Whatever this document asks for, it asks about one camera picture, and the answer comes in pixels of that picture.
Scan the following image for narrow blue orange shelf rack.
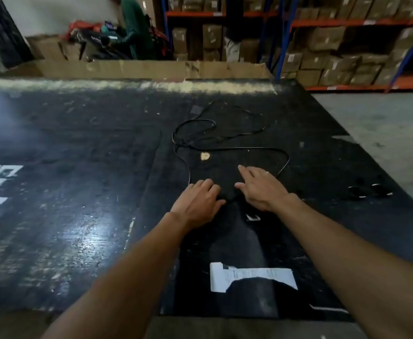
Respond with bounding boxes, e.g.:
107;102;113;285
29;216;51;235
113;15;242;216
160;0;292;64

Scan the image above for person's right forearm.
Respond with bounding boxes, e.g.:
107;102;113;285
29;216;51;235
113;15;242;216
271;194;413;339

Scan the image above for black motorcycle with red parts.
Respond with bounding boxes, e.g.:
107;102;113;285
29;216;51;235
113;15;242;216
63;18;173;61

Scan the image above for person's left hand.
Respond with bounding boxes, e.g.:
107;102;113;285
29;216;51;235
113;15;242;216
170;178;227;232

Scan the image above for white paper label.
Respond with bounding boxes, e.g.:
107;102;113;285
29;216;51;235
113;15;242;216
210;262;299;293

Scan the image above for open cardboard boxes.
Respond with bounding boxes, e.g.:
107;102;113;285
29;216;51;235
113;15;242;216
26;34;87;61

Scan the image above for person's right hand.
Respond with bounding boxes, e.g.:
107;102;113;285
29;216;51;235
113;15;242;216
234;165;301;213

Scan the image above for wide blue orange shelf rack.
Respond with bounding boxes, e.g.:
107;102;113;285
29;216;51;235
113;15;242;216
275;0;413;93

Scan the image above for large cardboard bin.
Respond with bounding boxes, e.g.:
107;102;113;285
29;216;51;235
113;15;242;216
1;59;274;81

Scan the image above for stack of tall cardboard boxes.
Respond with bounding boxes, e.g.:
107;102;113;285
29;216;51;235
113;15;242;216
135;0;164;31

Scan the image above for person's left forearm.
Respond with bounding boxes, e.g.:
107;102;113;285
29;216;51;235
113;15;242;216
42;211;193;339

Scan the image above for cardboard boxes on narrow rack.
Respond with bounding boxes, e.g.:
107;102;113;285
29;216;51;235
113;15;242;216
167;0;281;62

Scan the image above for black cable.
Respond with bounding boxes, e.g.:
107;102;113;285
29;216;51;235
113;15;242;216
172;100;291;203

